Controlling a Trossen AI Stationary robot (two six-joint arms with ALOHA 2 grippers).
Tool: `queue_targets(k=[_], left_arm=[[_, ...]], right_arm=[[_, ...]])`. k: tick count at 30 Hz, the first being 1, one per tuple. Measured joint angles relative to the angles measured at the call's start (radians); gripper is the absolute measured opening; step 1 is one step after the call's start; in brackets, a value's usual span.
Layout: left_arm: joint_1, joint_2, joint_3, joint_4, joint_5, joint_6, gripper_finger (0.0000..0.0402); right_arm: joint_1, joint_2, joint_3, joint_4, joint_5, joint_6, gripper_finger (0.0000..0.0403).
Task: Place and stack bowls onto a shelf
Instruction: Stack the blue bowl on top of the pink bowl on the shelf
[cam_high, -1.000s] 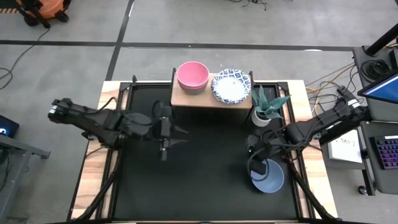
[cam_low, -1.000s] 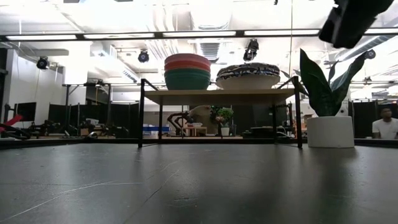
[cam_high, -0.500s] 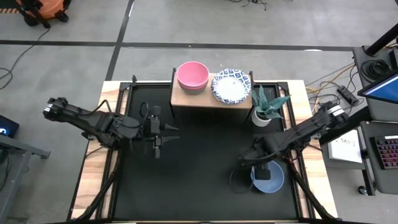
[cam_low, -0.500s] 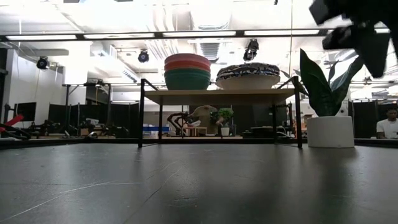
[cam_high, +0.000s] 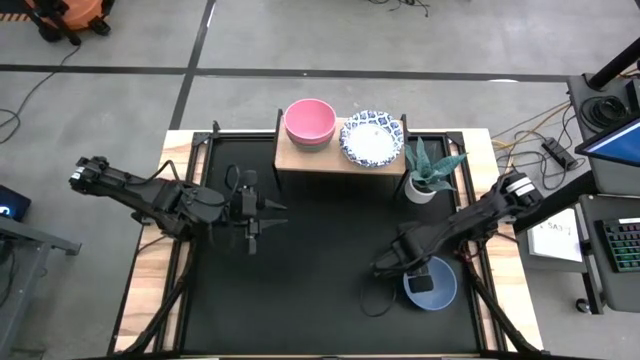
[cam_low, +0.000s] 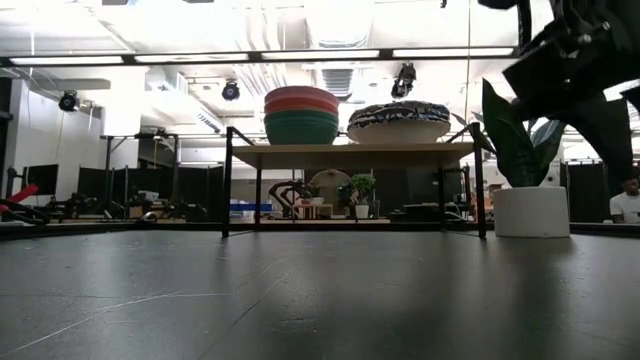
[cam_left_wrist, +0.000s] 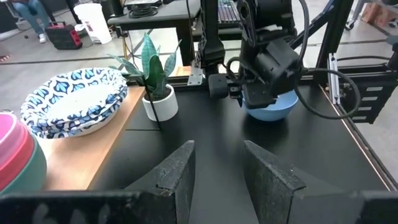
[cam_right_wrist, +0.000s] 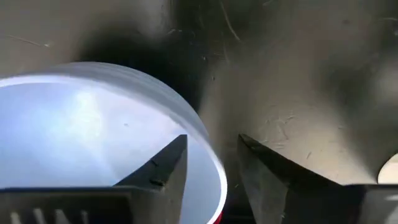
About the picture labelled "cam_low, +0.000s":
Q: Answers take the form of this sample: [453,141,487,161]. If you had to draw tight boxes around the black metal rig frame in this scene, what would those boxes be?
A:
[0,46,519,67]

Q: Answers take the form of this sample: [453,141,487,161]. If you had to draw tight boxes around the black ceiling spotlight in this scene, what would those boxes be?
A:
[58,89,81,113]
[221,79,242,103]
[390,61,418,100]

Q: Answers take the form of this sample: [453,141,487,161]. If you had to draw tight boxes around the blue flat box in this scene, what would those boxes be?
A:
[229,202,275,213]

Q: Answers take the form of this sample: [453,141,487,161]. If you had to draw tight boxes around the person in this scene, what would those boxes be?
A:
[307,168,354,217]
[608,174,640,225]

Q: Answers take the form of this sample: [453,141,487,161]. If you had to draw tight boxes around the black partition panels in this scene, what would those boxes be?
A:
[77,164,225,221]
[567,162,617,224]

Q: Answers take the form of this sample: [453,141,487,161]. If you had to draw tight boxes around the green plastic bowl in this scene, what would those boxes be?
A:
[263,110,340,146]

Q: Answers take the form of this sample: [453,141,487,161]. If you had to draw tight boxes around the cluttered background workbench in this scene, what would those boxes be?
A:
[44,189,209,224]

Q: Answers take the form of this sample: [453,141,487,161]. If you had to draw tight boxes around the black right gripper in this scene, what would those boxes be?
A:
[502,25,627,104]

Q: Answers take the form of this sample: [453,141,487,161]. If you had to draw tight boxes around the wooden shelf with black legs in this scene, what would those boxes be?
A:
[221,121,487,240]

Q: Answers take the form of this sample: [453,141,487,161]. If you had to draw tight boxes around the black background monitor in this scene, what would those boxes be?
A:
[22,164,60,197]

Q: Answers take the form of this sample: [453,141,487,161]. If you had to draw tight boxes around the silver ceiling air duct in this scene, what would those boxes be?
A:
[304,0,376,102]

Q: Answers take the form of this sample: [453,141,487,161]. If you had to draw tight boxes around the green plant in white pot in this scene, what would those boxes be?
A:
[451,77,572,239]

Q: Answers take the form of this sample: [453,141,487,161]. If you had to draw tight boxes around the black table mat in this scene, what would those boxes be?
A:
[0,222,640,360]

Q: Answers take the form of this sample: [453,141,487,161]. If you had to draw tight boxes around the small wooden table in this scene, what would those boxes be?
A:
[292,201,335,221]

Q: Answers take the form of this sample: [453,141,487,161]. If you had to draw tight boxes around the pink plastic bowl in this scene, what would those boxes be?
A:
[263,85,341,104]

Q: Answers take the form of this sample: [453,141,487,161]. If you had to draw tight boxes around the small plant in white pot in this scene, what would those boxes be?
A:
[349,173,377,220]

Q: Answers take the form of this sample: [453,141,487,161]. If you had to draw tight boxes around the black background table frame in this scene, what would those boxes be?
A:
[99,132,181,221]

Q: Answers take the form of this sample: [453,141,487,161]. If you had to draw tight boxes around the dark blue plastic bowl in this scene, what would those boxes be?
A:
[509,92,635,187]

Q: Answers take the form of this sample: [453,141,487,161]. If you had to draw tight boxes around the orange-red plastic bowl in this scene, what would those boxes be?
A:
[263,97,340,119]

